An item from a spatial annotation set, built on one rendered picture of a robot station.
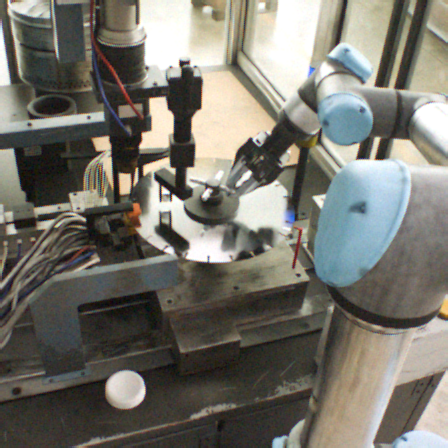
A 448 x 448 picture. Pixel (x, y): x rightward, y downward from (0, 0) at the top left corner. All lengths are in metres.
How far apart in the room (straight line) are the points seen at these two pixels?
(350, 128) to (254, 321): 0.49
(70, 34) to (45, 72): 0.62
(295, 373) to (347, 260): 0.67
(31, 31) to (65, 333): 0.87
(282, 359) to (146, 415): 0.28
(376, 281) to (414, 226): 0.06
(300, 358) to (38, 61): 1.02
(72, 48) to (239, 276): 0.52
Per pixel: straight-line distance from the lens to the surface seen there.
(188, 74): 0.90
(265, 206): 1.16
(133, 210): 1.10
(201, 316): 1.11
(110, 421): 1.07
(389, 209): 0.49
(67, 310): 0.99
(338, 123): 0.86
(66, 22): 1.04
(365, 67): 0.96
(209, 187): 1.11
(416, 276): 0.51
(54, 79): 1.65
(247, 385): 1.11
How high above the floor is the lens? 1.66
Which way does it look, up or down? 40 degrees down
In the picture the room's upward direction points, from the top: 5 degrees clockwise
